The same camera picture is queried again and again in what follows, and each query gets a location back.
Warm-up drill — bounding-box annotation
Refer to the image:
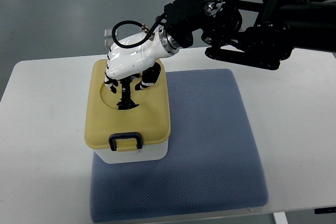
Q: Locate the upper metal floor plate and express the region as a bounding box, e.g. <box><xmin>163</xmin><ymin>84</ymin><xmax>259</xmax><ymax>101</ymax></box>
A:
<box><xmin>104</xmin><ymin>28</ymin><xmax>112</xmax><ymax>38</ymax></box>

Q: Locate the white storage box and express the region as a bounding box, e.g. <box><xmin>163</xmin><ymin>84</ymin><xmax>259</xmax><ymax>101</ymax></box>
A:
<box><xmin>93</xmin><ymin>139</ymin><xmax>169</xmax><ymax>164</ymax></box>

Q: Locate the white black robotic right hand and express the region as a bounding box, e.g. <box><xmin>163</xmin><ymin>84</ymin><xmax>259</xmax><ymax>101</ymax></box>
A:
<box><xmin>103</xmin><ymin>26</ymin><xmax>182</xmax><ymax>94</ymax></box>

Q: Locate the white table leg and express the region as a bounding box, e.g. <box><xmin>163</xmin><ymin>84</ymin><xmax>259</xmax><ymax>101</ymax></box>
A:
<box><xmin>272</xmin><ymin>212</ymin><xmax>288</xmax><ymax>224</ymax></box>

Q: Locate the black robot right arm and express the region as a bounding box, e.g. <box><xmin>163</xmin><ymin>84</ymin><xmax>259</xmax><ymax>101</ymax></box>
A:
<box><xmin>156</xmin><ymin>0</ymin><xmax>335</xmax><ymax>70</ymax></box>

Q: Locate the black table bracket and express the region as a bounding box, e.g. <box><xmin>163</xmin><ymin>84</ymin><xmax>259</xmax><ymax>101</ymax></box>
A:
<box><xmin>314</xmin><ymin>207</ymin><xmax>336</xmax><ymax>215</ymax></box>

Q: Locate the yellow box lid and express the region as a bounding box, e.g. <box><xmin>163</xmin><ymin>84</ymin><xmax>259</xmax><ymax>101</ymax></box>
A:
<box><xmin>84</xmin><ymin>59</ymin><xmax>171</xmax><ymax>149</ymax></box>

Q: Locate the blue-grey padded mat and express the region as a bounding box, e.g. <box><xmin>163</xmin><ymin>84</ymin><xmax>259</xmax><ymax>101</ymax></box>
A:
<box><xmin>90</xmin><ymin>69</ymin><xmax>268</xmax><ymax>223</ymax></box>

